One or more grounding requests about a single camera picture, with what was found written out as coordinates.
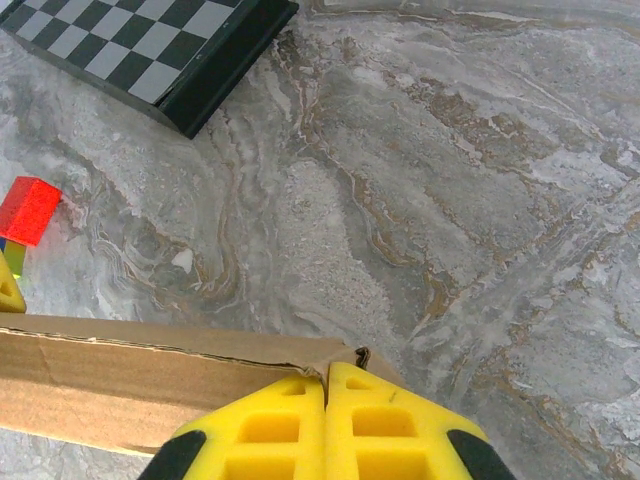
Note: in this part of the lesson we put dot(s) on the black and white chessboard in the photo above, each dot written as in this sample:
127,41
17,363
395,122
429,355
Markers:
150,45

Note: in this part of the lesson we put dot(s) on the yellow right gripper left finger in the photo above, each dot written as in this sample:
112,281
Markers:
270,450

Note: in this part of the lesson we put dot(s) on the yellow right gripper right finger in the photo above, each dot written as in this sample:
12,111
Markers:
395,450

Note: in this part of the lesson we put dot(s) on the green wooden block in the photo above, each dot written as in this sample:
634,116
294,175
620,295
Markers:
15,257

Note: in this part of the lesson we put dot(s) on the brown cardboard paper box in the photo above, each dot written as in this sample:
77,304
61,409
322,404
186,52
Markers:
125,380

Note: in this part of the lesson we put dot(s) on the red wooden block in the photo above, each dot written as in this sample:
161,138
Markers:
27,212

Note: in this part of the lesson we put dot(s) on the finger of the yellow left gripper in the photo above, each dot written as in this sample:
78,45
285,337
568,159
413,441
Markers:
9,295

